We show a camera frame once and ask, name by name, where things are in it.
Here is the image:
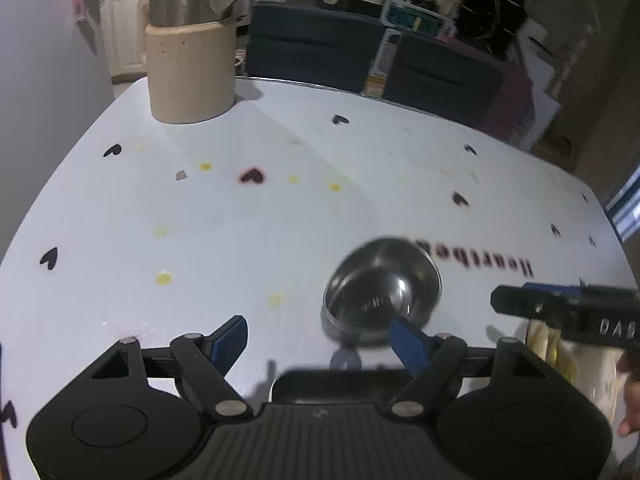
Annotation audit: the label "dark blue chair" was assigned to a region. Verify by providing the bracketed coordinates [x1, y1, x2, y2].
[246, 1, 401, 95]
[382, 34, 505, 128]

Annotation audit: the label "beige canister with steel lid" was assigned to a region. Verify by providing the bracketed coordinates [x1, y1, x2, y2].
[144, 0, 245, 125]

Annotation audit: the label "round steel bowl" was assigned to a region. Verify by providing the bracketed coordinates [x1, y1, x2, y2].
[320, 237, 443, 348]

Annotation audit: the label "scalloped bowl yellow flower print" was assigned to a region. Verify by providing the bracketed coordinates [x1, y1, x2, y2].
[525, 319, 623, 423]

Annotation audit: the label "white kitchen cabinets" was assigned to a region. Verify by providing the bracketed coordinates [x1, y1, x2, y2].
[97, 0, 166, 86]

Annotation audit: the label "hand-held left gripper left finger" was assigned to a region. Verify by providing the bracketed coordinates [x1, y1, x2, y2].
[90, 315, 253, 418]

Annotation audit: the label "staircase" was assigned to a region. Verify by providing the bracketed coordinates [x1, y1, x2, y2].
[520, 20, 568, 146]

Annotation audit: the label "maroon chair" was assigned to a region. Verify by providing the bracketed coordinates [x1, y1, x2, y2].
[450, 35, 533, 148]

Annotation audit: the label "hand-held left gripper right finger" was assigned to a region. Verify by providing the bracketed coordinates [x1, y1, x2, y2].
[389, 317, 553, 418]

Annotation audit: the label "teal sign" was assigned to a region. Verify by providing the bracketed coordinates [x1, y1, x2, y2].
[385, 2, 456, 36]

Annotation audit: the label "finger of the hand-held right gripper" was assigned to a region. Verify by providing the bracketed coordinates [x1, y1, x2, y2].
[520, 281, 586, 293]
[490, 285, 567, 322]

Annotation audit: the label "balcony door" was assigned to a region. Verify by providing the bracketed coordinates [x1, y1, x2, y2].
[607, 165, 640, 241]

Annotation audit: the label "black vest with white trim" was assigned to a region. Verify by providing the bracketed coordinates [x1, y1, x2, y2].
[460, 0, 531, 56]

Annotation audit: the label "person's right hand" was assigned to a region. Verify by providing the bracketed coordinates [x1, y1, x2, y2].
[616, 349, 640, 437]

